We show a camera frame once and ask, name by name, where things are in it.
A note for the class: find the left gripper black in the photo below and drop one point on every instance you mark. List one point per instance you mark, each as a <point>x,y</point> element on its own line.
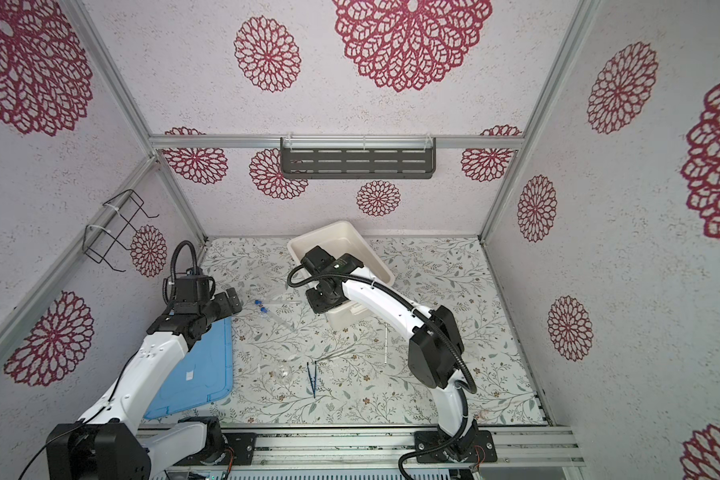
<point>226,307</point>

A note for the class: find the dark grey wall shelf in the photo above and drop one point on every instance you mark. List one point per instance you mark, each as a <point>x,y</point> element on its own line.
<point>344,161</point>

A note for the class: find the black wire wall basket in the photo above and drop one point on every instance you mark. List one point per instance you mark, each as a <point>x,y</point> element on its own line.
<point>103,236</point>

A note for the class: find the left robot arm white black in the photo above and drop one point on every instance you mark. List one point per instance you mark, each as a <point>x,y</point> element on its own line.
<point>103,443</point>

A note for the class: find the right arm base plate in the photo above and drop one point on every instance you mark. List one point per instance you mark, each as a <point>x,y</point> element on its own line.
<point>456,447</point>

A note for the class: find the white plastic bin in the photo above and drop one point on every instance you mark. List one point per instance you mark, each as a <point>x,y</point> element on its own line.
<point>338,248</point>

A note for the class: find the blue tweezers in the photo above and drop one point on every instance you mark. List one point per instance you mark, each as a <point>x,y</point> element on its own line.
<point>312,372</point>

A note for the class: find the clear plastic tube rack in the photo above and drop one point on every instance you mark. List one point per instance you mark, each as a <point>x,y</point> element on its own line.
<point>268,282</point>

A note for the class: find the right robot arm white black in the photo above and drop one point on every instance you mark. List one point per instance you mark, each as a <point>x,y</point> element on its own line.
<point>435,346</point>

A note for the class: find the clear petri dish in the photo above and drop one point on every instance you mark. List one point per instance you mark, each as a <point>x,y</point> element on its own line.
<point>283,375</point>

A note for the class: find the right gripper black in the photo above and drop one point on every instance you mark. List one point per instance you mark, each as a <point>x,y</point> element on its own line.
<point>317,307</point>

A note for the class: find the aluminium rail base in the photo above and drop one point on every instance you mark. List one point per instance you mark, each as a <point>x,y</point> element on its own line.
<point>379,447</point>

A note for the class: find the blue plastic lid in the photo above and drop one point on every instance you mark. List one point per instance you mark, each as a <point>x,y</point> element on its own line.
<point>205,375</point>

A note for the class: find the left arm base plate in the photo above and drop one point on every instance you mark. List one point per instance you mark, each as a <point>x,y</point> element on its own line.
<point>236,449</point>

